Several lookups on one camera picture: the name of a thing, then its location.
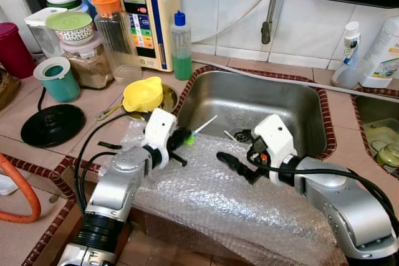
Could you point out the teal cup white rim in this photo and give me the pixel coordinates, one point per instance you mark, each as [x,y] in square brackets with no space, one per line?
[59,88]

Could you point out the patterned bowl green lid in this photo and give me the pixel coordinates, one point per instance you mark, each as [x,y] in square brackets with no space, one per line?
[70,22]

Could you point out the black kettle base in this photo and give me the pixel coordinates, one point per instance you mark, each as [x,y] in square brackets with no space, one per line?
[53,126]

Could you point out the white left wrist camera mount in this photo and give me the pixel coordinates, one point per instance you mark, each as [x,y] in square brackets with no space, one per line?
[159,129]

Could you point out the beige water ionizer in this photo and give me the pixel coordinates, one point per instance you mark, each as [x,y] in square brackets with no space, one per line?
[142,35]

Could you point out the steel sink basin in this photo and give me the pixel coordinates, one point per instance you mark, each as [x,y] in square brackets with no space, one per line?
[374,113]
[249,101]

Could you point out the white flat object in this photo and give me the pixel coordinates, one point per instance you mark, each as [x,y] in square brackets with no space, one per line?
[6,185]

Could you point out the maroon plastic container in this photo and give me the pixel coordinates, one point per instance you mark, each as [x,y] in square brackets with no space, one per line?
[14,51]

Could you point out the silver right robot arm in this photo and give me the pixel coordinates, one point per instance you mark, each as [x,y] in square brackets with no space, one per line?
[349,204]

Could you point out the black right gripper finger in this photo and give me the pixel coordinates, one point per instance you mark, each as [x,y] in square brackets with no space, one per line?
[240,167]

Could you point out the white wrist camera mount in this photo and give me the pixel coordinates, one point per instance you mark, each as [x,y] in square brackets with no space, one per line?
[159,129]
[274,132]

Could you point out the green liquid bottle blue cap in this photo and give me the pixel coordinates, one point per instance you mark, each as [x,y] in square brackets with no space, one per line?
[182,63]

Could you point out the white detergent bottle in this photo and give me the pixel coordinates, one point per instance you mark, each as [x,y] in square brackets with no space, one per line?
[381,60]

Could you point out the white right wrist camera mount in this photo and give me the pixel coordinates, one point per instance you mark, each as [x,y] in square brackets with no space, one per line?
[274,132]

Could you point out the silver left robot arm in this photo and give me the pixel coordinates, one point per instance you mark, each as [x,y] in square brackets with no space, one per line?
[115,185]

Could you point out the round steel bowl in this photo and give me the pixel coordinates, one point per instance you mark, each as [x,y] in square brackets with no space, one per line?
[168,98]

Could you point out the yellow plastic funnel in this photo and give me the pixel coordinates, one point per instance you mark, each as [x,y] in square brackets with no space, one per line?
[142,94]

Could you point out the glass jar brown powder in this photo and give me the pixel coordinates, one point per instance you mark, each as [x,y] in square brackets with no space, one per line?
[90,70]

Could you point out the clear pitcher orange lid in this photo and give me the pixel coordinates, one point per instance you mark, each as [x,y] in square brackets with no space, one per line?
[121,48]

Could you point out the small green white brush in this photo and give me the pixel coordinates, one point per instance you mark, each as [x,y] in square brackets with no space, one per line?
[190,139]

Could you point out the clear container white lid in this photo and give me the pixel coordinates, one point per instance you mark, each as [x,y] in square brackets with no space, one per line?
[40,17]

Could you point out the clear bubble wrap sheet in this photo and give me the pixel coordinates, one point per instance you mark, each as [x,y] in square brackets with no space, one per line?
[212,204]

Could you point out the wicker basket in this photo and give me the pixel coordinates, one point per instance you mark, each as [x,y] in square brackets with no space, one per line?
[7,88]

